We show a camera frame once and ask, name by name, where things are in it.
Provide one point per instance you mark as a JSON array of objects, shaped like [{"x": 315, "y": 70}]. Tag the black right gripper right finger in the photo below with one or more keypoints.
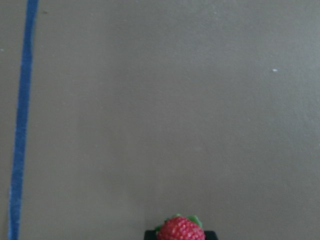
[{"x": 210, "y": 235}]

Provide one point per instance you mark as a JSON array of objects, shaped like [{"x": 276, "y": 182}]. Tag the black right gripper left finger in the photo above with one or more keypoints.
[{"x": 150, "y": 235}]

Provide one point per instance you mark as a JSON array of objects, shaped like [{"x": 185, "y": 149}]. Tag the red strawberry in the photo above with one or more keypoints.
[{"x": 178, "y": 227}]

